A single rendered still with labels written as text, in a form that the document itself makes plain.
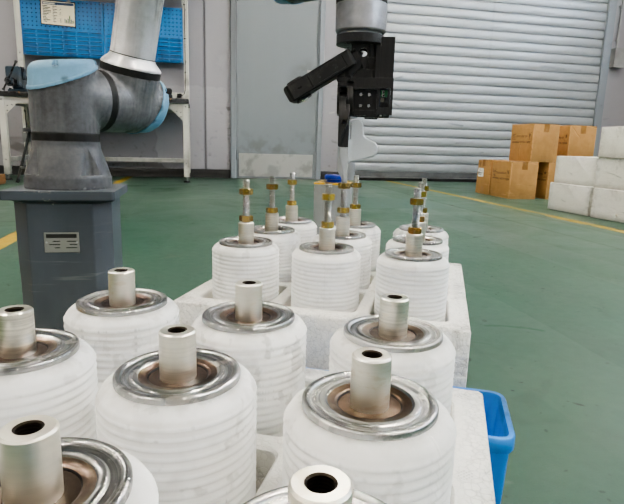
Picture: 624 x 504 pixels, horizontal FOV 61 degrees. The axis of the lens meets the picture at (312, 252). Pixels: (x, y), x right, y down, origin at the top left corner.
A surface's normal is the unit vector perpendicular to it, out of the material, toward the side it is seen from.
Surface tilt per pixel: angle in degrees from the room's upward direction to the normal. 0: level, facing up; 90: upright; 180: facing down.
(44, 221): 90
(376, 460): 57
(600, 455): 0
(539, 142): 90
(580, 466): 0
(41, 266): 90
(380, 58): 90
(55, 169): 72
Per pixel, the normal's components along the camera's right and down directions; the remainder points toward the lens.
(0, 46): 0.20, 0.20
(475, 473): 0.03, -0.98
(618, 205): -0.96, 0.03
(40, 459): 0.76, 0.15
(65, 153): 0.37, -0.11
